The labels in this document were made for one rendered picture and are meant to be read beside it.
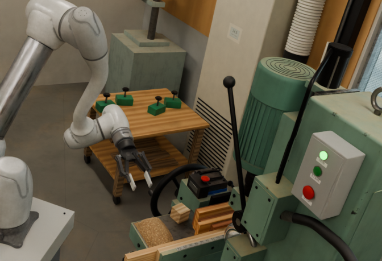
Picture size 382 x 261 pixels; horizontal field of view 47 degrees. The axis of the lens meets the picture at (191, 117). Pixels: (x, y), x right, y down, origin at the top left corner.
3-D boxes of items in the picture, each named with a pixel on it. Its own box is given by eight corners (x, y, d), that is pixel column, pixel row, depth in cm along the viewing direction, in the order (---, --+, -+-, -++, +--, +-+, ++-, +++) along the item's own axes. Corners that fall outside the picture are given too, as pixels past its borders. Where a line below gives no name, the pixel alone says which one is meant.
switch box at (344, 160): (308, 187, 104) (331, 129, 97) (340, 215, 97) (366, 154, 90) (289, 192, 101) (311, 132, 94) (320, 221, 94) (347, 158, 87)
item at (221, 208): (237, 215, 157) (243, 198, 154) (240, 218, 156) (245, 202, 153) (192, 227, 147) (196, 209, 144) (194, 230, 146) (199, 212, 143)
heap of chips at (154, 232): (158, 217, 148) (160, 208, 147) (178, 246, 138) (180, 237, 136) (133, 223, 144) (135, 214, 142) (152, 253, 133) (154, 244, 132)
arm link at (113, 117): (133, 135, 205) (106, 145, 202) (123, 110, 213) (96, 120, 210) (130, 123, 196) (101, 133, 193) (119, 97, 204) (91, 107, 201)
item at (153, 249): (266, 224, 156) (269, 215, 154) (269, 227, 155) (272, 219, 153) (123, 264, 128) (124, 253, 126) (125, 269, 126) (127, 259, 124)
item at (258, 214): (263, 216, 119) (278, 170, 112) (285, 239, 113) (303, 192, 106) (238, 223, 115) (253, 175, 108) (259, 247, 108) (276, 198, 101)
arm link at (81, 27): (116, 44, 165) (89, 31, 170) (107, 6, 150) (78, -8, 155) (93, 66, 159) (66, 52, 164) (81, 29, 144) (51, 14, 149)
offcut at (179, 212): (178, 224, 147) (181, 214, 145) (169, 216, 150) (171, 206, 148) (188, 219, 150) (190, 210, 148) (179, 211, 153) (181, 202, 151)
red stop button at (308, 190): (303, 193, 97) (307, 182, 96) (312, 201, 95) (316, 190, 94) (299, 194, 97) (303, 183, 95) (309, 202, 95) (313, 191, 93)
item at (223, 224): (249, 224, 154) (253, 212, 152) (252, 227, 153) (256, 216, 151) (207, 235, 145) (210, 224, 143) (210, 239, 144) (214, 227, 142)
